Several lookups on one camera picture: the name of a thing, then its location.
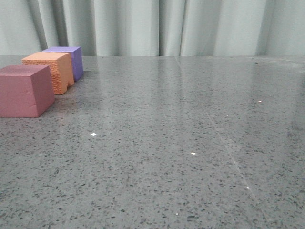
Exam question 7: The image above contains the orange foam cube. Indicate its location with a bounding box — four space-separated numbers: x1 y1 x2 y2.
21 52 74 94

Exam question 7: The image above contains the purple foam cube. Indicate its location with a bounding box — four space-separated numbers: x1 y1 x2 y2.
43 46 83 82

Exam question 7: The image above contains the grey-green curtain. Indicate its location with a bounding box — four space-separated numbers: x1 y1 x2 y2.
0 0 305 56

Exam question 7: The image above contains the red foam cube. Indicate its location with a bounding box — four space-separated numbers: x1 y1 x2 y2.
0 65 55 117

